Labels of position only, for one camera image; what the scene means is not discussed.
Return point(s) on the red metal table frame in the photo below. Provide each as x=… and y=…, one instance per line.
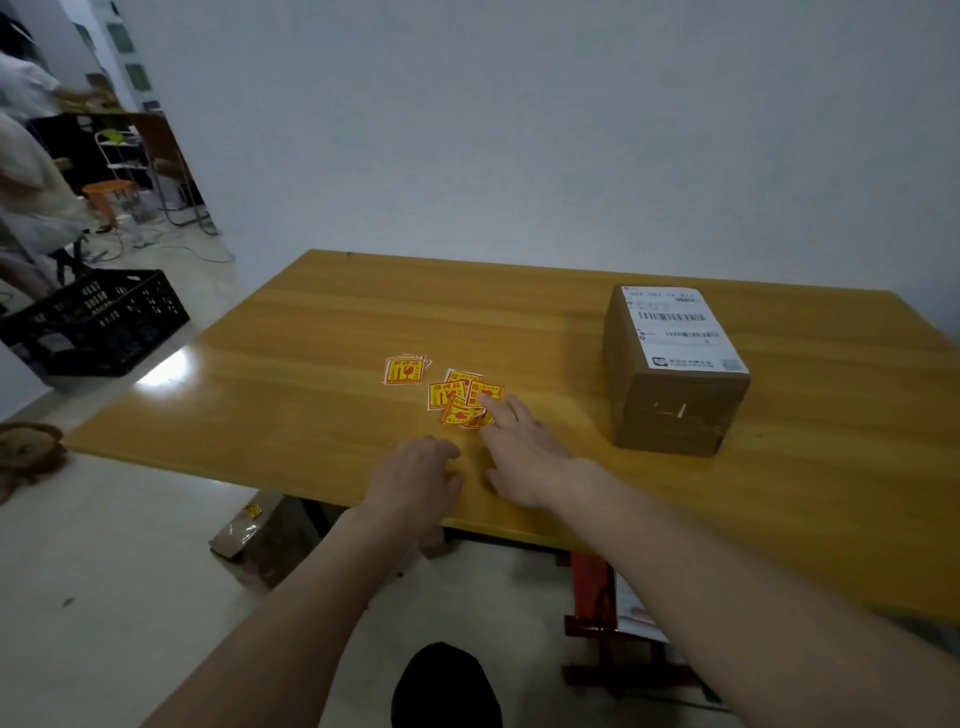
x=596, y=607

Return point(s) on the brown woven basket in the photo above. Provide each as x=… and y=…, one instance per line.
x=30, y=450

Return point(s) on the white paper sheet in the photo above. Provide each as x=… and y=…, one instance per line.
x=637, y=611

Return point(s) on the person's right middle finger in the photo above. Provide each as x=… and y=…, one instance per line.
x=525, y=412

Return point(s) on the person's black shoe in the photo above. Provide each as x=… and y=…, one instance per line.
x=446, y=690

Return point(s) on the orange plastic stool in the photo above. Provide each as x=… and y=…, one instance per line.
x=109, y=196

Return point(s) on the person's left forearm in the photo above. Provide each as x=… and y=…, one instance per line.
x=300, y=622

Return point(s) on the person's right forearm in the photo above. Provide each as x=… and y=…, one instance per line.
x=750, y=592

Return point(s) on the taped cardboard box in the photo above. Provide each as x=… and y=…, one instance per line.
x=266, y=536

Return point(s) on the brown cardboard box white label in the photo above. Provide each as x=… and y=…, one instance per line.
x=675, y=375

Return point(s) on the person's left thumb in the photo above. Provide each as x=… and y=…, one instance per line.
x=454, y=484

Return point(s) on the person's right hand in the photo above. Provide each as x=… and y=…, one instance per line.
x=529, y=461

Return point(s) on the person's left hand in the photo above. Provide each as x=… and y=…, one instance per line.
x=412, y=484

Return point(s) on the neat stack of yellow stickers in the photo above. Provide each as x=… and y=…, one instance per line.
x=405, y=370

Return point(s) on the black plastic crate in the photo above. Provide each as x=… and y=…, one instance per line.
x=97, y=322

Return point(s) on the loose pile of yellow stickers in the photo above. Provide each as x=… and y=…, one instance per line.
x=454, y=397

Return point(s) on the person's right thumb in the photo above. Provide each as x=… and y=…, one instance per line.
x=498, y=482

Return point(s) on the brown metal-frame chair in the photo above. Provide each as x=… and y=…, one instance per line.
x=169, y=161

